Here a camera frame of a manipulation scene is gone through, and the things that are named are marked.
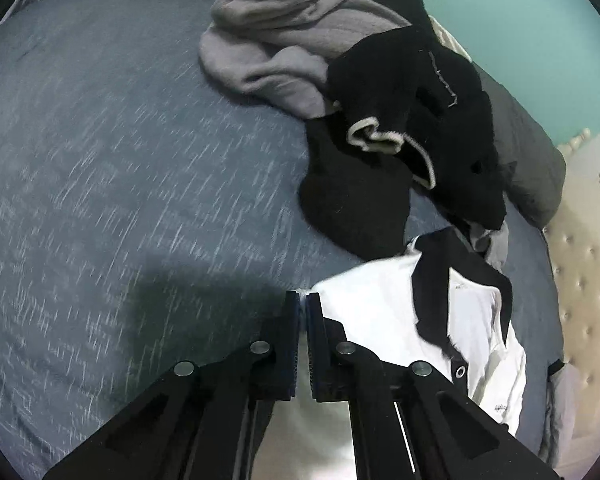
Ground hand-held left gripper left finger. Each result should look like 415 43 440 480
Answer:
42 290 302 480

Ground grey hoodie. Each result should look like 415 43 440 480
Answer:
198 0 511 274

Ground white polo shirt black trim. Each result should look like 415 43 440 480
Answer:
229 227 529 480

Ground black garment with white piping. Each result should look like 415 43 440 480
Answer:
291 0 509 232

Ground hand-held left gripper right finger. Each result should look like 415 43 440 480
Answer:
306 291 561 480

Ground blue woven bedspread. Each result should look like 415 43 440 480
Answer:
0 0 556 480

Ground white t-shirt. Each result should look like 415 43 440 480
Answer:
426 14 477 64

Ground cream tufted headboard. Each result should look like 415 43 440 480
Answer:
541 126 600 467

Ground dark grey rolled duvet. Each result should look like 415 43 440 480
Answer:
59 0 568 229

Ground folded light grey clothes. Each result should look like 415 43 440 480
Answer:
541 362 579 467

